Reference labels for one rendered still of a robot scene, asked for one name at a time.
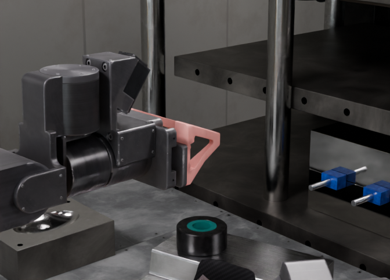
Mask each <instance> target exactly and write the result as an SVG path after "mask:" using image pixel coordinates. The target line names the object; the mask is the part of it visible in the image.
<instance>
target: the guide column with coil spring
mask: <svg viewBox="0 0 390 280"><path fill-rule="evenodd" d="M294 16H295V0H268V43H267V65H266V110H265V155H264V178H263V198H264V199H265V200H267V201H270V202H283V201H286V200H287V199H288V180H289V163H290V131H291V98H292V81H293V48H294Z"/></svg>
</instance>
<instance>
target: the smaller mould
mask: <svg viewBox="0 0 390 280"><path fill-rule="evenodd" d="M111 256H115V233H114V220H112V219H110V218H108V217H106V216H104V215H102V214H100V213H98V212H97V211H95V210H93V209H91V208H89V207H87V206H85V205H83V204H81V203H80V202H78V201H76V200H74V199H72V198H67V203H64V204H61V205H58V206H55V207H51V208H48V209H47V211H46V212H45V213H44V214H43V215H42V216H41V217H40V218H39V219H37V220H35V221H33V222H30V223H28V224H24V225H21V226H19V227H16V228H12V229H9V230H6V231H3V232H0V274H1V275H2V276H3V277H5V278H6V279H7V280H45V279H48V278H51V277H54V276H57V275H59V274H62V273H65V272H68V271H71V270H74V269H76V268H80V267H83V266H85V265H88V264H91V263H94V262H97V261H100V260H103V259H106V258H108V257H111Z"/></svg>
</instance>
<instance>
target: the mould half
mask: <svg viewBox="0 0 390 280"><path fill-rule="evenodd" d="M203 259H216V260H222V261H225V262H228V263H231V264H234V265H237V266H239V267H243V268H247V269H249V270H251V271H252V272H254V274H255V280H274V279H275V278H276V277H278V276H279V275H280V271H281V264H282V262H283V261H297V260H312V259H325V258H322V257H318V256H314V255H311V254H307V253H303V252H298V251H295V250H291V249H286V248H283V247H279V246H275V245H270V244H267V243H263V242H259V241H256V240H252V239H247V238H243V237H240V236H236V235H231V234H227V247H226V249H225V250H224V251H223V252H221V253H219V254H216V255H213V256H203V257H201V256H191V255H188V254H185V253H182V252H181V251H180V250H179V249H178V248H177V246H176V234H175V235H174V236H172V237H170V238H169V239H167V240H166V241H164V242H163V243H161V244H159V245H158V246H156V247H155V248H153V249H152V250H151V258H150V269H149V273H148V274H147V275H145V276H144V277H143V278H141V279H140V280H194V277H195V275H196V272H197V268H198V264H199V263H200V261H201V260H203ZM325 260H326V263H327V265H328V268H329V270H330V272H331V275H332V278H333V273H334V260H330V259H325Z"/></svg>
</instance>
